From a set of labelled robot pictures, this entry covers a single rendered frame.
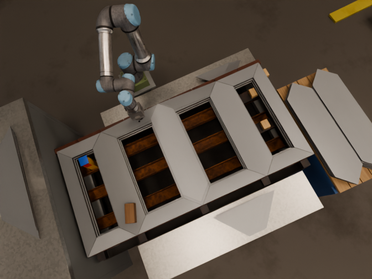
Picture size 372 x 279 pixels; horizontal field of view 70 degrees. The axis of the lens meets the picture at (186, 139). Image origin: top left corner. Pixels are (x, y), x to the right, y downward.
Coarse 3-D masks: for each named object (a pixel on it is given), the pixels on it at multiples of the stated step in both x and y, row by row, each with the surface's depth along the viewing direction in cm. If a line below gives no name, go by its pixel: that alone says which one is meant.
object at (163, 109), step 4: (156, 108) 186; (160, 108) 186; (164, 108) 186; (168, 108) 186; (172, 108) 185; (156, 112) 186; (160, 112) 185; (164, 112) 185; (152, 116) 185; (156, 116) 185
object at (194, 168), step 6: (192, 162) 173; (198, 162) 173; (180, 168) 173; (186, 168) 173; (192, 168) 172; (198, 168) 172; (174, 174) 172; (180, 174) 172; (186, 174) 172; (192, 174) 171; (180, 180) 171
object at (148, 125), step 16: (208, 96) 185; (176, 112) 186; (272, 112) 180; (144, 128) 187; (224, 128) 181; (160, 144) 182; (192, 144) 180; (288, 144) 174; (128, 160) 183; (240, 160) 174; (80, 176) 181; (112, 208) 173; (144, 208) 170; (160, 208) 169; (96, 224) 171
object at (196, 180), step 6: (198, 174) 171; (186, 180) 170; (192, 180) 170; (198, 180) 170; (204, 180) 169; (180, 186) 170; (186, 186) 169; (192, 186) 169; (198, 186) 169; (186, 192) 168
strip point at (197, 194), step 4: (204, 184) 169; (196, 188) 168; (200, 188) 168; (204, 188) 168; (188, 192) 168; (192, 192) 168; (196, 192) 168; (200, 192) 168; (204, 192) 167; (188, 196) 168; (192, 196) 167; (196, 196) 167; (200, 196) 167; (200, 200) 166
